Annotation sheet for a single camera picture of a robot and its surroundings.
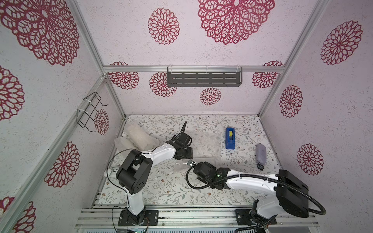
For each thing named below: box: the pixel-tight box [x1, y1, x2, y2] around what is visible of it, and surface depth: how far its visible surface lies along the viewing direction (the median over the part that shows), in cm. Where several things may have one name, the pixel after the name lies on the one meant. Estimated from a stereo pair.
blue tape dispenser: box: [225, 127, 236, 150], surface depth 102 cm
